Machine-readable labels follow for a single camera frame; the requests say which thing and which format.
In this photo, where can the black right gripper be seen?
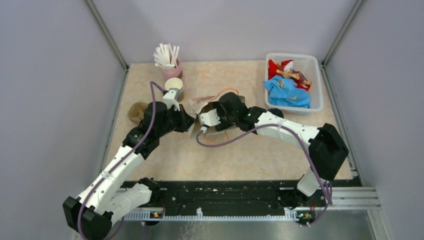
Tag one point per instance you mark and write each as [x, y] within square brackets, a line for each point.
[223, 124]

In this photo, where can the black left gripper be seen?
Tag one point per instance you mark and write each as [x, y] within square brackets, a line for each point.
[185, 120]

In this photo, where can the cream paper takeout bag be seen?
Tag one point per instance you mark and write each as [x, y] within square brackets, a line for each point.
[204, 104]

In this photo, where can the brown pulp cup carrier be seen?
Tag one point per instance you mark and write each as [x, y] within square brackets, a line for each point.
[136, 112]

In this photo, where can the black cup lid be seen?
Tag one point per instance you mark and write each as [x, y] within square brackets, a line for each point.
[276, 112]

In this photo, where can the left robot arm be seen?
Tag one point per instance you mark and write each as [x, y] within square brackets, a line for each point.
[95, 210]

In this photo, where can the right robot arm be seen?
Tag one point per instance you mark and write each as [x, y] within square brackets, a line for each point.
[323, 146]

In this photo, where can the stack of brown paper cups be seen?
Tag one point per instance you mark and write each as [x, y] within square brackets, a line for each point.
[175, 83]

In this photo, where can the pink straw holder cup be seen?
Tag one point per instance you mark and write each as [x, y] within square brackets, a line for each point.
[176, 72]

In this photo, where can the blue cartoon cloth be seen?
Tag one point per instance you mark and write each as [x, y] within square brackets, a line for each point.
[285, 93]

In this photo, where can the white wrapped straws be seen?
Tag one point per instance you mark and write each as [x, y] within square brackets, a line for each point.
[166, 56]

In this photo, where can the red patterned cloth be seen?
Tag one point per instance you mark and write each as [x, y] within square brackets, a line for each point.
[285, 69]

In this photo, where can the white plastic basket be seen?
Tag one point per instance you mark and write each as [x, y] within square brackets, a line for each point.
[308, 65]

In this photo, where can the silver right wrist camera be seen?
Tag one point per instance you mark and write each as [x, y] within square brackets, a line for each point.
[209, 121]

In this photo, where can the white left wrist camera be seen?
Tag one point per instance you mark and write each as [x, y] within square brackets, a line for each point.
[170, 98]

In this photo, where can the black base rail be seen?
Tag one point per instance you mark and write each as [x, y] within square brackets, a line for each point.
[245, 198]

